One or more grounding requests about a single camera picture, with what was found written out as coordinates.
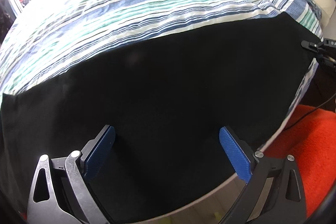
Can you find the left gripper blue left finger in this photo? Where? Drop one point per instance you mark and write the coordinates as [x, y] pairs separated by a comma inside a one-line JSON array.
[[59, 190]]

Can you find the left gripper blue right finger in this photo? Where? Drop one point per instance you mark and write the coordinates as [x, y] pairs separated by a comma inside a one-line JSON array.
[[285, 201]]

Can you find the black pants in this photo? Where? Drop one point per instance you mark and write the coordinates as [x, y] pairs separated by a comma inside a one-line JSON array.
[[167, 99]]

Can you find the orange fleece right leg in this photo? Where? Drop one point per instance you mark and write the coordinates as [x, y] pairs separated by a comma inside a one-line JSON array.
[[312, 143]]

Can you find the striped blue green bedsheet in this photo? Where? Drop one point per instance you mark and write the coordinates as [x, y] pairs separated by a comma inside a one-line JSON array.
[[49, 39]]

